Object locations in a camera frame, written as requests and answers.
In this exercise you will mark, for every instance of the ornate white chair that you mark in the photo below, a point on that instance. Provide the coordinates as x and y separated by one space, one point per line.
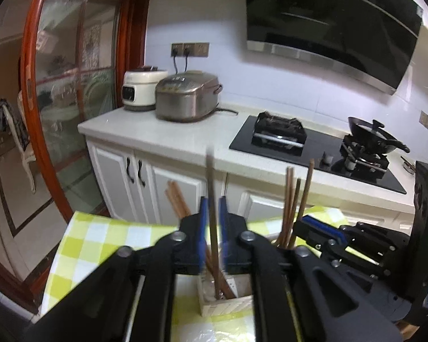
21 142

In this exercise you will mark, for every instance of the white electric cooker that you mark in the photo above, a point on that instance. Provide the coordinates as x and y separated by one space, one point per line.
142 89

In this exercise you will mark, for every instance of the white stone kitchen countertop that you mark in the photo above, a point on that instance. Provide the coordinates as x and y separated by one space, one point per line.
146 131

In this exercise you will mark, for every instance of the white base cabinet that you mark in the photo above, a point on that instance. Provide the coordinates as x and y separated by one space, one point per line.
107 171

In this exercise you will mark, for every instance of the wall switch plate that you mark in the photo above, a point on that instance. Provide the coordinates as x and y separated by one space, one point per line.
425 119

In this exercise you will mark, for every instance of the red wooden door frame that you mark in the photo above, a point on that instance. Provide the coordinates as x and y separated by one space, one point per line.
10 285

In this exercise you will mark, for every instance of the dark garment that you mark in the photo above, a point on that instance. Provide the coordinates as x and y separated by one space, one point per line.
3 115

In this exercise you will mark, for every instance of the metal strainer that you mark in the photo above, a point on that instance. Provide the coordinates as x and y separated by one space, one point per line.
408 165

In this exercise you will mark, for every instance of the brown metallic rice cooker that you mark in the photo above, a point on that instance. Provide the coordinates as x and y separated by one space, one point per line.
185 96

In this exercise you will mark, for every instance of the red wood-framed glass door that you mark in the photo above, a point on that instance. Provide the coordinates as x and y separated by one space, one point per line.
64 96

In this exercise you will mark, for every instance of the wall socket panel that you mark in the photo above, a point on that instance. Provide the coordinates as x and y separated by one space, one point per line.
191 50

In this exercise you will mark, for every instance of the cooktop knob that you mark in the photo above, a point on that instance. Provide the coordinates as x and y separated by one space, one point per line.
326 156
351 164

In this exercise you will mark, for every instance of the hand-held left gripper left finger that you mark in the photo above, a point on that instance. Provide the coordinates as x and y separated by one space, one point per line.
203 231

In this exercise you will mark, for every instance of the white perforated plastic utensil holder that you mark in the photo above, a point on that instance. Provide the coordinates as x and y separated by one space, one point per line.
228 306

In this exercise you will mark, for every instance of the black glass gas cooktop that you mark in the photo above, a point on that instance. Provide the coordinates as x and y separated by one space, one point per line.
324 171

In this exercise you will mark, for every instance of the black wok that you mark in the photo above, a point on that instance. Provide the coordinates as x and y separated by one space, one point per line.
374 135

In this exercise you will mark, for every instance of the black glass range hood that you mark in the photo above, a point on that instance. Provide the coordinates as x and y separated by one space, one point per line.
324 17

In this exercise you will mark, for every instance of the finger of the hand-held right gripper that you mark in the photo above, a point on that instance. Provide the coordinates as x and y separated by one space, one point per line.
378 237
321 229

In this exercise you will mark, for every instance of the black burner grate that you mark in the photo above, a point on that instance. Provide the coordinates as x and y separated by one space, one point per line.
278 130
367 156

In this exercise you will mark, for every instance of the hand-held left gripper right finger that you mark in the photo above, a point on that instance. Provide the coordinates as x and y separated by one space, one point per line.
224 231

